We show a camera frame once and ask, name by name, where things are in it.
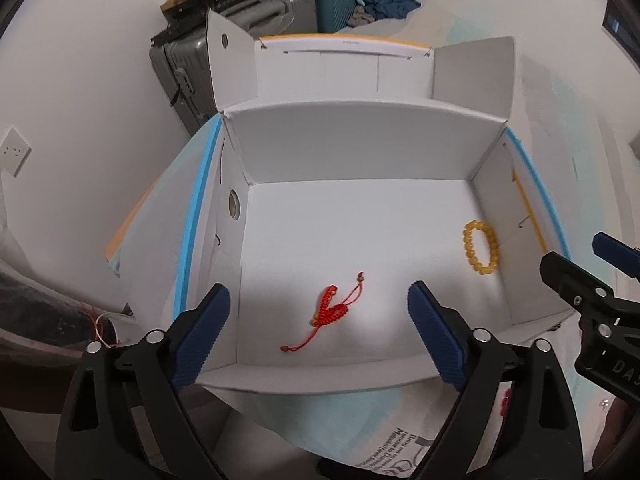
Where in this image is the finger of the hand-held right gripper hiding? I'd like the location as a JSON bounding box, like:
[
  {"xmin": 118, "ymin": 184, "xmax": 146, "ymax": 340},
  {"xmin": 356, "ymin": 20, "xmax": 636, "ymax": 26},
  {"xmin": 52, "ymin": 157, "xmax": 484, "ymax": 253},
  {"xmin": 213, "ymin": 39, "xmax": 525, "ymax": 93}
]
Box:
[
  {"xmin": 539, "ymin": 252, "xmax": 617, "ymax": 313},
  {"xmin": 592, "ymin": 232, "xmax": 640, "ymax": 280}
]

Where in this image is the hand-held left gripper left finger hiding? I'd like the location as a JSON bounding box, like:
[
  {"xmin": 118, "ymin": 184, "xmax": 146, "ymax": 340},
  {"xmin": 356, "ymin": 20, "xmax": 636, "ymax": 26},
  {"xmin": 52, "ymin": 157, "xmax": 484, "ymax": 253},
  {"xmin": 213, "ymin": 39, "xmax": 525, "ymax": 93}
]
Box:
[{"xmin": 55, "ymin": 283, "xmax": 231, "ymax": 480}]

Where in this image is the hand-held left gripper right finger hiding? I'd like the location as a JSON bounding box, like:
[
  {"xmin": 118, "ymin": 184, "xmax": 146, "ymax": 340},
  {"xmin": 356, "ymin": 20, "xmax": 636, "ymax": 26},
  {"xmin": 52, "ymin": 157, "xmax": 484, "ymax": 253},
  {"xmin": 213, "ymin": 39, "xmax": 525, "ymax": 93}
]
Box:
[{"xmin": 407, "ymin": 281, "xmax": 586, "ymax": 480}]

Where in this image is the red braided bracelet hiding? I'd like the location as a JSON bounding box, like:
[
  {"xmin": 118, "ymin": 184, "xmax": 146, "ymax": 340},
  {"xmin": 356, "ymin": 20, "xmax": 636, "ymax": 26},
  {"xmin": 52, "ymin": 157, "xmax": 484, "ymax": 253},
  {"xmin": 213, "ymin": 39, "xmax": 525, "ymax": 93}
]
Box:
[{"xmin": 280, "ymin": 271, "xmax": 366, "ymax": 353}]

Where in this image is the white cardboard box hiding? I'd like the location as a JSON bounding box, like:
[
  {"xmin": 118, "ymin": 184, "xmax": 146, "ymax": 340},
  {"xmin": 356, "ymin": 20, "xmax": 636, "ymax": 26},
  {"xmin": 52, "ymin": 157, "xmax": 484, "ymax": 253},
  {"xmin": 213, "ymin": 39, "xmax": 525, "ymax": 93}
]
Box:
[{"xmin": 105, "ymin": 10, "xmax": 576, "ymax": 394}]

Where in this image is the striped mattress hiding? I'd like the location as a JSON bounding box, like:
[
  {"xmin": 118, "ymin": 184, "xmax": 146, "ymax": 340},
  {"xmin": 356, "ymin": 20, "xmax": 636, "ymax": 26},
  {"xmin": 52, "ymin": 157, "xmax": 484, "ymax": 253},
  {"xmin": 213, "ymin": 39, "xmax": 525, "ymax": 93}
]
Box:
[{"xmin": 107, "ymin": 5, "xmax": 640, "ymax": 480}]

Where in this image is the clear plastic bag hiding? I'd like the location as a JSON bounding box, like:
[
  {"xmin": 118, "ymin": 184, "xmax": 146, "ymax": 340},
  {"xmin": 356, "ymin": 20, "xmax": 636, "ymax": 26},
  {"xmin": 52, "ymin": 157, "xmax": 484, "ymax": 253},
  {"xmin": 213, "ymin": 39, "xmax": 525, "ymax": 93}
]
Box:
[{"xmin": 0, "ymin": 252, "xmax": 132, "ymax": 361}]

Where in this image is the silver hard suitcase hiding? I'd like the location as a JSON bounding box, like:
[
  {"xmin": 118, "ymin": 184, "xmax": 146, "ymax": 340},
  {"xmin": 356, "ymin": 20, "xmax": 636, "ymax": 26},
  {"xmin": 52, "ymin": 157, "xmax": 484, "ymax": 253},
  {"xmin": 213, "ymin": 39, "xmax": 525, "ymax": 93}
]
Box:
[{"xmin": 149, "ymin": 34, "xmax": 221, "ymax": 137}]

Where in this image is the blue clothes pile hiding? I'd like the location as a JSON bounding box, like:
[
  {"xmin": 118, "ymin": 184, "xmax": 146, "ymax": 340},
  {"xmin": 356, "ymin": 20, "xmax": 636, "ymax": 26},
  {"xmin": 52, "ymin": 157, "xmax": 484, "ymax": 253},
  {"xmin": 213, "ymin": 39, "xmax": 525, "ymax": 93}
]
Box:
[{"xmin": 361, "ymin": 0, "xmax": 424, "ymax": 22}]

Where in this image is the dark grey suitcase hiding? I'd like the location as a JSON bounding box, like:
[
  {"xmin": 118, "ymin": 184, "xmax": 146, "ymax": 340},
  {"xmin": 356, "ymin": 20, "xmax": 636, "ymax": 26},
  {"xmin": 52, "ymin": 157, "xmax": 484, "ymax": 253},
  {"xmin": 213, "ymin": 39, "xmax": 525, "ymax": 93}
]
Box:
[{"xmin": 215, "ymin": 0, "xmax": 319, "ymax": 41}]

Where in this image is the black and yellow box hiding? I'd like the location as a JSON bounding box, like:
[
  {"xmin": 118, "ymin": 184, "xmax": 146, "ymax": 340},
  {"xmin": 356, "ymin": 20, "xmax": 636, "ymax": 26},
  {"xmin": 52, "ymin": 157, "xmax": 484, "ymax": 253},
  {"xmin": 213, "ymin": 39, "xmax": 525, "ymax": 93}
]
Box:
[{"xmin": 159, "ymin": 0, "xmax": 227, "ymax": 27}]

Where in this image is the yellow beaded bracelet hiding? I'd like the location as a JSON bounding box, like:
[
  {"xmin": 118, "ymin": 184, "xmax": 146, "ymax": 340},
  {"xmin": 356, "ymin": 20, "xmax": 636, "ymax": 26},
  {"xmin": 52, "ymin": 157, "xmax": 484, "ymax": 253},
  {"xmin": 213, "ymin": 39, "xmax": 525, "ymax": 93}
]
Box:
[{"xmin": 462, "ymin": 219, "xmax": 501, "ymax": 274}]

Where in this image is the white wall socket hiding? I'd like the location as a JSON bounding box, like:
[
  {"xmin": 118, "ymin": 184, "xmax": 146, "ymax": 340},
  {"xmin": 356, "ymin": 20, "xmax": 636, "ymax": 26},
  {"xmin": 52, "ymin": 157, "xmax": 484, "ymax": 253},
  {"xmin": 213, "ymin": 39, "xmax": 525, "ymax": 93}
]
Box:
[{"xmin": 0, "ymin": 125, "xmax": 32, "ymax": 177}]

